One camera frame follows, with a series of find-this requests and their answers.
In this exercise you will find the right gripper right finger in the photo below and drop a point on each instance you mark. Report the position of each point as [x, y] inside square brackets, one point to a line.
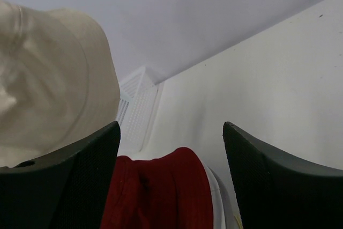
[275, 189]

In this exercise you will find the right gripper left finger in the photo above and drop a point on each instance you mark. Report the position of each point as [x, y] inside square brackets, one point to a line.
[66, 188]

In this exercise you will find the white bucket hat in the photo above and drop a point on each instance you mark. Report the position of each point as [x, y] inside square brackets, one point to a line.
[223, 216]

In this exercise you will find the red bucket hat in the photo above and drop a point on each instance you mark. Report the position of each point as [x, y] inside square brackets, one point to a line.
[168, 192]

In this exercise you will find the beige bucket hat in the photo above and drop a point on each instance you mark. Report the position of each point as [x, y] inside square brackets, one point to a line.
[58, 81]

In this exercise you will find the white plastic basket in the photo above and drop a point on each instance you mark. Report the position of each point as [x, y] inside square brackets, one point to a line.
[137, 99]

